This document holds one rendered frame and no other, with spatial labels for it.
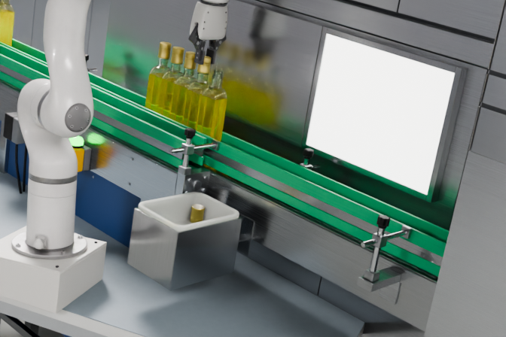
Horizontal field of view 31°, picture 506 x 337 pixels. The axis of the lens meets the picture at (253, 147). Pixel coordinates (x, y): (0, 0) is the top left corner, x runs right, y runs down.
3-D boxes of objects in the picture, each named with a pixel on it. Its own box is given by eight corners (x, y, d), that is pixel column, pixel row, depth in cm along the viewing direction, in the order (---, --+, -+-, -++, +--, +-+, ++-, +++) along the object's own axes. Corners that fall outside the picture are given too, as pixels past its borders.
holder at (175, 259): (248, 268, 245) (257, 214, 241) (169, 290, 225) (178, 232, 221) (204, 244, 256) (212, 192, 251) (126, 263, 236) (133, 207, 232)
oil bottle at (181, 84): (191, 148, 269) (202, 77, 263) (177, 150, 265) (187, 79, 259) (179, 142, 272) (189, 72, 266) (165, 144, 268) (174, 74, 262)
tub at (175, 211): (239, 244, 239) (244, 213, 236) (174, 261, 223) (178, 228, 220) (194, 220, 250) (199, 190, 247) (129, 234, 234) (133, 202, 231)
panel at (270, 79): (437, 201, 226) (468, 68, 216) (431, 203, 224) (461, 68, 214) (194, 99, 284) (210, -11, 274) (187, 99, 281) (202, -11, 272)
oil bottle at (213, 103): (218, 161, 262) (230, 89, 255) (205, 163, 257) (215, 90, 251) (205, 154, 265) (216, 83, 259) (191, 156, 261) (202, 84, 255)
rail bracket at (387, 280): (400, 302, 214) (421, 213, 207) (356, 319, 202) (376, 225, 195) (384, 293, 217) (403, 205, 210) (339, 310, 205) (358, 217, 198)
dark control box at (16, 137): (38, 143, 291) (41, 118, 289) (16, 146, 286) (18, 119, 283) (24, 135, 297) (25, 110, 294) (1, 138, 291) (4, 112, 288)
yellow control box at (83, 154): (89, 171, 274) (92, 148, 272) (68, 174, 269) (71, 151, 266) (75, 164, 278) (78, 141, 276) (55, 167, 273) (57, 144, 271)
